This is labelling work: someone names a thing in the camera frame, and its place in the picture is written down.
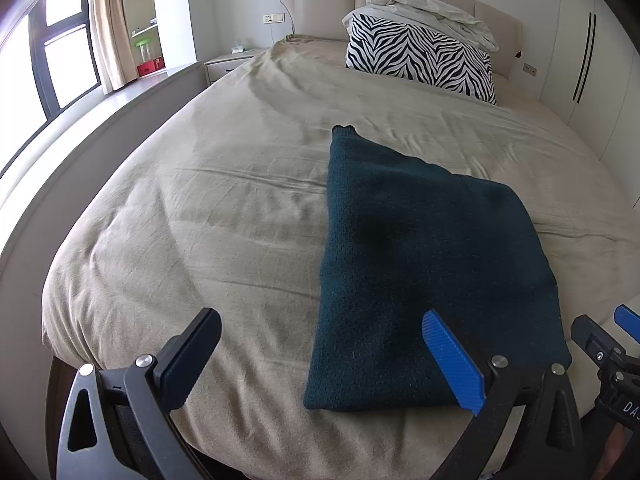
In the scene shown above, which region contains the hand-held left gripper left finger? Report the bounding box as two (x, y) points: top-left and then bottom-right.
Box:
(55, 307), (223, 480)

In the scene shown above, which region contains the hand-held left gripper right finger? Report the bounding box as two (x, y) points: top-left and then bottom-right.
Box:
(421, 309), (587, 480)

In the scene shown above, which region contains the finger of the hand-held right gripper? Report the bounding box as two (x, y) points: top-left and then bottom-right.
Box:
(570, 314), (627, 362)
(612, 304), (640, 333)

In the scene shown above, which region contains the dark teal knit sweater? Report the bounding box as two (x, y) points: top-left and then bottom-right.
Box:
(302, 125), (573, 413)

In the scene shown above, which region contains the bed with beige sheet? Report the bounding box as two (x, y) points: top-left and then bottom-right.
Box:
(42, 34), (640, 480)

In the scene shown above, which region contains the white window ledge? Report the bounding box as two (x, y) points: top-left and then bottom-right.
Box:
(0, 60), (209, 271)

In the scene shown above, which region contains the white wardrobe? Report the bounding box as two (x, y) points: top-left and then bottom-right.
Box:
(537, 0), (640, 161)

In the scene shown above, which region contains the white nightstand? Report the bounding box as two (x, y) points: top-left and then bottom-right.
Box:
(204, 47), (271, 86)

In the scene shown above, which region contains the zebra print pillow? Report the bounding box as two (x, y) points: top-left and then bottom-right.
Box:
(344, 10), (498, 106)

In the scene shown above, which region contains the black framed window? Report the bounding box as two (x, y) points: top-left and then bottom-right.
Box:
(0, 0), (104, 176)

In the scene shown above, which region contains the beige curtain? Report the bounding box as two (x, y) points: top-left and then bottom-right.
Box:
(89, 0), (134, 94)

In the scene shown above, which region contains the crumpled white blanket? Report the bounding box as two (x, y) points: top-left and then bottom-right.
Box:
(342, 0), (500, 52)

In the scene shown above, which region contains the beige padded headboard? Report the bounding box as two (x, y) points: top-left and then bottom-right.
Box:
(281, 0), (524, 80)

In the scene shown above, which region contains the white wall shelf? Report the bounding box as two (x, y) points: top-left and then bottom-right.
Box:
(122, 0), (164, 81)

